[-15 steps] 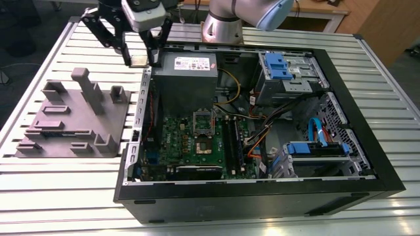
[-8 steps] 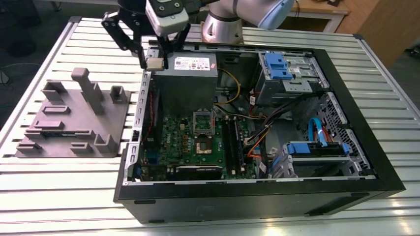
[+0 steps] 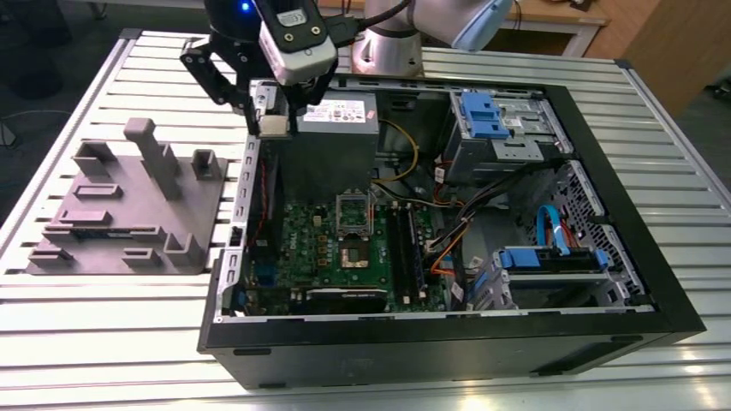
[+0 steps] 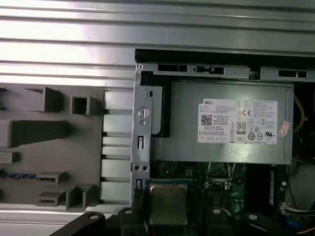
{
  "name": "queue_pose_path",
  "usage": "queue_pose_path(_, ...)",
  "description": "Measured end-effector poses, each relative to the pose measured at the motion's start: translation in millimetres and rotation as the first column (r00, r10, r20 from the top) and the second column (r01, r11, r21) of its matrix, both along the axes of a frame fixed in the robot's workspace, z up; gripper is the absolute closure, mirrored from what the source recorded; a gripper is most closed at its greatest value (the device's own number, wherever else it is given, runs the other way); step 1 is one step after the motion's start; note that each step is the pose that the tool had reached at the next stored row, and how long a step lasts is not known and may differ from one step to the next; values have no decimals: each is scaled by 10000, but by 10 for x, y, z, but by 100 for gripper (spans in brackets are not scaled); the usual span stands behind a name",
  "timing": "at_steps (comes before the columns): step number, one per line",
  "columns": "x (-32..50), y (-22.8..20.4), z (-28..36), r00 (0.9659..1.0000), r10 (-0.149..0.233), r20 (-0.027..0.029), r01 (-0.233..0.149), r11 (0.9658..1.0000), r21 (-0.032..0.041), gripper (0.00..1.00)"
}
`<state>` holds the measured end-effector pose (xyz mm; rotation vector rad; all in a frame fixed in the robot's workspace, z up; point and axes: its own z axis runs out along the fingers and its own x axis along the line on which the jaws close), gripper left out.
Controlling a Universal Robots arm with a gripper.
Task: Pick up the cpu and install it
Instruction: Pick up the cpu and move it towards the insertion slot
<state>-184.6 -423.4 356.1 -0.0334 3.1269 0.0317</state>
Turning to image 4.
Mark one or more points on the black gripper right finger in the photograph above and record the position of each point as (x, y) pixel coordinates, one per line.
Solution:
(219, 223)

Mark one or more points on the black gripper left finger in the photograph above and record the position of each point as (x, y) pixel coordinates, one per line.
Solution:
(133, 223)

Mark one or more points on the silver CPU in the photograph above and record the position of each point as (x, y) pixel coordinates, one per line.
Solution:
(168, 204)

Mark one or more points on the metal socket cover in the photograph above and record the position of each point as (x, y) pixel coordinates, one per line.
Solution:
(211, 172)

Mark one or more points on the CPU socket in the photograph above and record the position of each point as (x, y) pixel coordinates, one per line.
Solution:
(219, 199)

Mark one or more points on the green motherboard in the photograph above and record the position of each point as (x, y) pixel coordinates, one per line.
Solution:
(169, 170)

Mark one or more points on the black RAM slot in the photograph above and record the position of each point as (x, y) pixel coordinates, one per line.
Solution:
(272, 186)

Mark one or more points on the grey parts rack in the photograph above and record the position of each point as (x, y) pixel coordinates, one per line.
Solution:
(81, 152)

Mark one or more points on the grey power supply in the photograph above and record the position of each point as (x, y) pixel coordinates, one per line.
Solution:
(187, 110)

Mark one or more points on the black PC case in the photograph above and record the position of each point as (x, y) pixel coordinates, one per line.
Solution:
(233, 72)

